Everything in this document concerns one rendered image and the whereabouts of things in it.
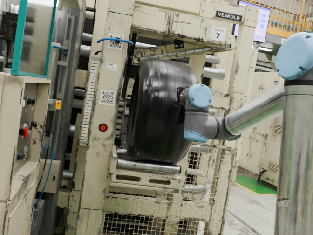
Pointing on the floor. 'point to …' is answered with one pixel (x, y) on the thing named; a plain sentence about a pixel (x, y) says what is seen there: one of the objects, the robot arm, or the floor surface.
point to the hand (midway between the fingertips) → (178, 106)
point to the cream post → (105, 58)
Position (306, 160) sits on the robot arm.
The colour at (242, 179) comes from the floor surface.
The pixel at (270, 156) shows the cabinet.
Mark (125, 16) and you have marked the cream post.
